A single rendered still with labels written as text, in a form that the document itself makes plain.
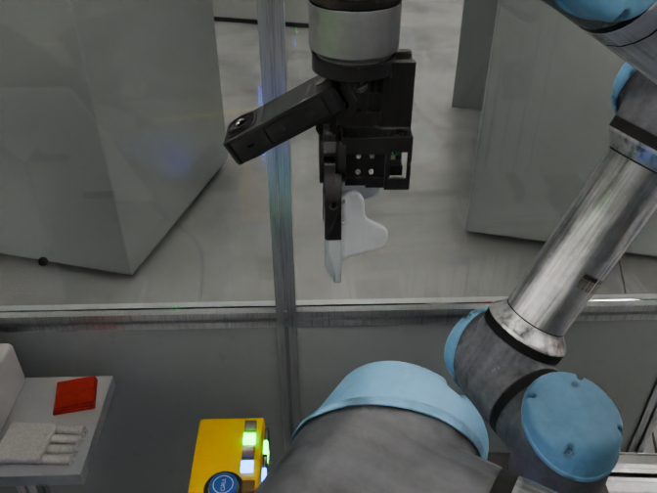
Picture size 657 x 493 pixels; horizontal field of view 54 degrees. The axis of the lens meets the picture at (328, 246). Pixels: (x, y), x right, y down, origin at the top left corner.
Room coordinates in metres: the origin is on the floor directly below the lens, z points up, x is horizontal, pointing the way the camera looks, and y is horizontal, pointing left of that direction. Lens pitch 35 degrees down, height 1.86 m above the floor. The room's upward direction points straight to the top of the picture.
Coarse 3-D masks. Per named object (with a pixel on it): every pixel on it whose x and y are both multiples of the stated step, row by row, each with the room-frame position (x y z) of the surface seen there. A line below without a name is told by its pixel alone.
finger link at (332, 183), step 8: (328, 160) 0.50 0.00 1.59; (328, 168) 0.49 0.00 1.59; (328, 176) 0.49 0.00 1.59; (336, 176) 0.49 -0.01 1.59; (328, 184) 0.48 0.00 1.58; (336, 184) 0.49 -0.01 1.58; (328, 192) 0.48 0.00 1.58; (336, 192) 0.48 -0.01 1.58; (328, 200) 0.48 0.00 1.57; (336, 200) 0.48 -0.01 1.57; (328, 208) 0.48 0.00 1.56; (336, 208) 0.48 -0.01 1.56; (328, 216) 0.48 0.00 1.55; (336, 216) 0.48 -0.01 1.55; (328, 224) 0.48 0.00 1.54; (336, 224) 0.48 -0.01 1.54; (328, 232) 0.48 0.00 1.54; (336, 232) 0.48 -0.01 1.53; (328, 240) 0.48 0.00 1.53
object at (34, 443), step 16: (16, 432) 0.78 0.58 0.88; (32, 432) 0.78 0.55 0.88; (48, 432) 0.78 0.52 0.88; (64, 432) 0.78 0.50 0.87; (80, 432) 0.78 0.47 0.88; (0, 448) 0.74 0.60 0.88; (16, 448) 0.74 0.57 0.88; (32, 448) 0.74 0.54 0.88; (48, 448) 0.74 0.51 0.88; (64, 448) 0.74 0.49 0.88; (32, 464) 0.72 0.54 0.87; (48, 464) 0.72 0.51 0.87; (64, 464) 0.72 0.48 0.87
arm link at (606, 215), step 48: (624, 96) 0.73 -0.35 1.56; (624, 144) 0.68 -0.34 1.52; (624, 192) 0.65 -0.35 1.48; (576, 240) 0.64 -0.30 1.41; (624, 240) 0.64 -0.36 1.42; (528, 288) 0.64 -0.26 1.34; (576, 288) 0.62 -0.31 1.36; (480, 336) 0.63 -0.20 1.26; (528, 336) 0.60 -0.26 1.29; (480, 384) 0.58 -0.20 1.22
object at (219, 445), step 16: (208, 432) 0.62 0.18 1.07; (224, 432) 0.62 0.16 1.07; (240, 432) 0.62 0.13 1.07; (256, 432) 0.62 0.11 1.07; (208, 448) 0.60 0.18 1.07; (224, 448) 0.60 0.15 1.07; (240, 448) 0.60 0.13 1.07; (256, 448) 0.60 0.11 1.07; (208, 464) 0.57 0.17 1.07; (224, 464) 0.57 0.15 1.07; (240, 464) 0.57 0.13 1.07; (256, 464) 0.57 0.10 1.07; (192, 480) 0.54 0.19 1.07; (208, 480) 0.54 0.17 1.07; (240, 480) 0.54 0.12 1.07; (256, 480) 0.54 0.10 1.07
